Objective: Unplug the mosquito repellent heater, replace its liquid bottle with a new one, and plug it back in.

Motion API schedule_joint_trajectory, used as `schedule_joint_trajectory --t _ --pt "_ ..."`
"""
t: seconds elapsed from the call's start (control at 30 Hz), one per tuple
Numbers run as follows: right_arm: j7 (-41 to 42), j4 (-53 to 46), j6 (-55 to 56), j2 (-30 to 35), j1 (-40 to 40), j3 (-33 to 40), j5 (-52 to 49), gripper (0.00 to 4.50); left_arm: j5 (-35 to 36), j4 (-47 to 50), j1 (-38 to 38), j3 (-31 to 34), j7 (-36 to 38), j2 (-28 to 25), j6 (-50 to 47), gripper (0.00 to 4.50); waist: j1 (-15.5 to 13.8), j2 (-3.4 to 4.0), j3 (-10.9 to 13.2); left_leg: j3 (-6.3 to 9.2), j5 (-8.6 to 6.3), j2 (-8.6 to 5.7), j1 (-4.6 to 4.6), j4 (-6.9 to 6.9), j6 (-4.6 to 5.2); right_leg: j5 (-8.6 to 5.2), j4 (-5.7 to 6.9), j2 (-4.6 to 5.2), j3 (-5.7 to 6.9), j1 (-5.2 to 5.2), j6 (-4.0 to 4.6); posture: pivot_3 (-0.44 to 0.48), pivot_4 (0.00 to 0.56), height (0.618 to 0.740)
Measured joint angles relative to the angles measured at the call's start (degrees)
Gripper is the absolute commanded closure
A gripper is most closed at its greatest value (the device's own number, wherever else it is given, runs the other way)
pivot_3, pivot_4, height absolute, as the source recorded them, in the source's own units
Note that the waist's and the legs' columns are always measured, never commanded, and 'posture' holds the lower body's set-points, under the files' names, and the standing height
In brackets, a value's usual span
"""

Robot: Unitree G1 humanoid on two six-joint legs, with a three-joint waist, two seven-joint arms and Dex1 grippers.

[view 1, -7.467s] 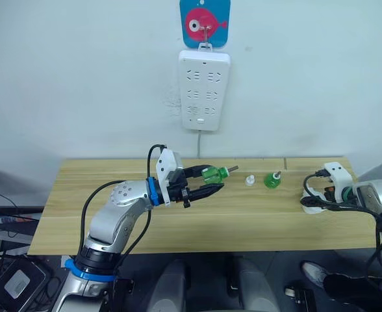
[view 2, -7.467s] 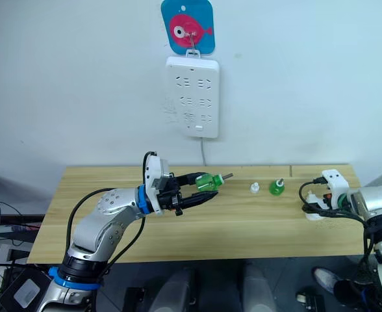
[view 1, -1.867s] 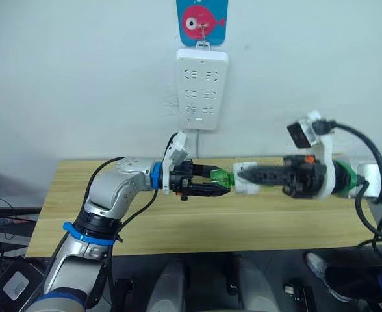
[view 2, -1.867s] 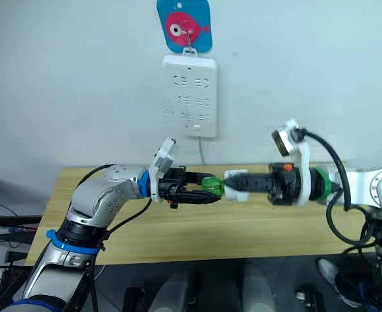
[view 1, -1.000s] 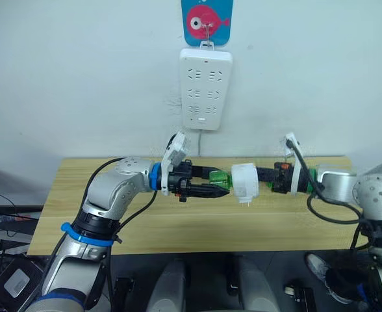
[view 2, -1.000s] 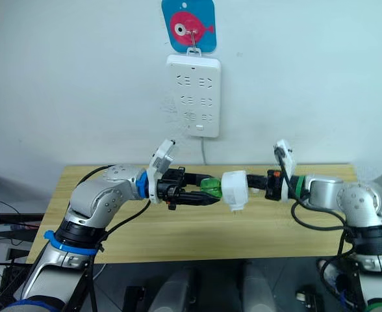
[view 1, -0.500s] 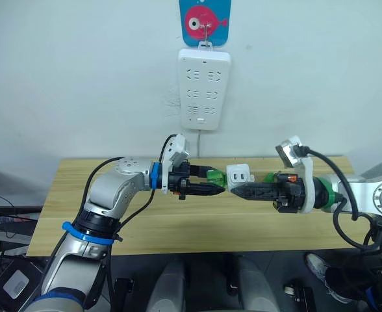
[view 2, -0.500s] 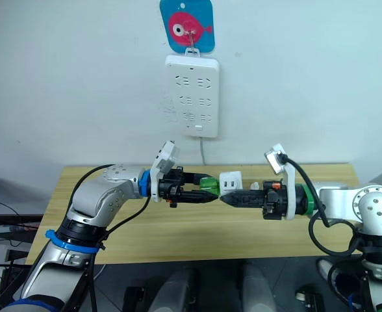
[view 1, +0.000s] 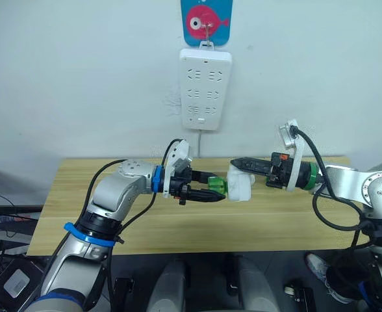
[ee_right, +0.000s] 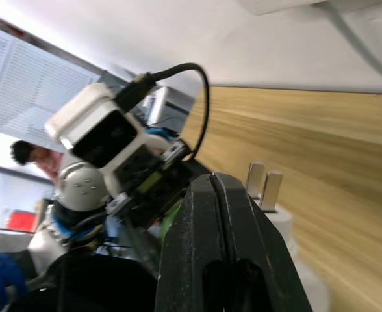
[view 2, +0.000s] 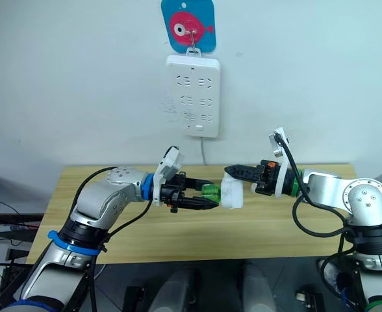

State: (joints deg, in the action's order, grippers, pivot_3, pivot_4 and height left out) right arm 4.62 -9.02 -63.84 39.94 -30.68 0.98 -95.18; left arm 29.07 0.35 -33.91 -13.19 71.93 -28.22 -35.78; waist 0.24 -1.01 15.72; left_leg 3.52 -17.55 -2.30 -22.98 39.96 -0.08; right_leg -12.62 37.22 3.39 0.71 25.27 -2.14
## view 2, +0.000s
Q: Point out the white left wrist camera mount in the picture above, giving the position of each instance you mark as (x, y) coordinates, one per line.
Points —
(170, 162)

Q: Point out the black bracket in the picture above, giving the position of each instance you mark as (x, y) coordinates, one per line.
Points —
(309, 299)
(135, 299)

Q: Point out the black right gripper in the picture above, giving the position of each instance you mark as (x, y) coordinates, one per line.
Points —
(268, 178)

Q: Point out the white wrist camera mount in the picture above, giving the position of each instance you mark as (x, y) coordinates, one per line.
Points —
(170, 162)
(280, 182)

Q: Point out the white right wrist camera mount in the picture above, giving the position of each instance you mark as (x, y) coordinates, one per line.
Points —
(280, 182)

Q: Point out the metal hook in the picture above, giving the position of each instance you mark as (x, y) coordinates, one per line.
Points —
(193, 37)

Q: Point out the green liquid bottle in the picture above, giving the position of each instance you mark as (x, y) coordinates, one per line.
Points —
(212, 192)

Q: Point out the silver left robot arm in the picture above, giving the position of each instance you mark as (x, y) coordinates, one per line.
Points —
(93, 201)

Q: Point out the clear tape patch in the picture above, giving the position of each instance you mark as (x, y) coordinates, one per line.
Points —
(169, 107)

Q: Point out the blue fish wall hook plate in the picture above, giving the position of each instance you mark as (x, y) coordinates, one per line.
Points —
(178, 16)

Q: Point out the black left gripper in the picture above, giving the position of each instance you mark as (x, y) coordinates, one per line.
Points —
(173, 195)

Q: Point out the grey rounded shape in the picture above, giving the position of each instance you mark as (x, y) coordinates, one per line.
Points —
(174, 289)
(259, 289)

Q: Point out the white power strip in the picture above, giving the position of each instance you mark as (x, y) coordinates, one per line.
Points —
(193, 97)

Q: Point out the white mosquito repellent heater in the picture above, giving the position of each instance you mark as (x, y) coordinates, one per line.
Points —
(232, 193)

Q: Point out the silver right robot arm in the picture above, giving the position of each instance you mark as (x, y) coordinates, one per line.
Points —
(366, 198)

